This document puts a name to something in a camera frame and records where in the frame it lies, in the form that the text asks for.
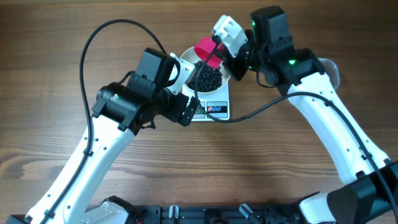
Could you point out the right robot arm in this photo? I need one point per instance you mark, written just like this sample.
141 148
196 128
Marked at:
368 175

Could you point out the black beans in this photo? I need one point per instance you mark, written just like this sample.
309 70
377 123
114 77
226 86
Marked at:
210 78

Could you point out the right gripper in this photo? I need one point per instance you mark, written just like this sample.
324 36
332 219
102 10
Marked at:
237 71

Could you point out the pink measuring scoop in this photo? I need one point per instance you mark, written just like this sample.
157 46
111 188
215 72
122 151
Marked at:
204 48

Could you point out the white bowl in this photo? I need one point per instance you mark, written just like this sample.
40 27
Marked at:
191 56

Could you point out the clear plastic bean container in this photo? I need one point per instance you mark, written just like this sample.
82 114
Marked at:
332 71

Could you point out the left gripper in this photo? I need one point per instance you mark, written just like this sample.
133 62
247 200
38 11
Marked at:
175 114

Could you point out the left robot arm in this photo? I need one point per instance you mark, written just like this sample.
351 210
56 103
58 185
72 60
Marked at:
118 114

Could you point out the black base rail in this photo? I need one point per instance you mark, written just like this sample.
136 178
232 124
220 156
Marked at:
280 213

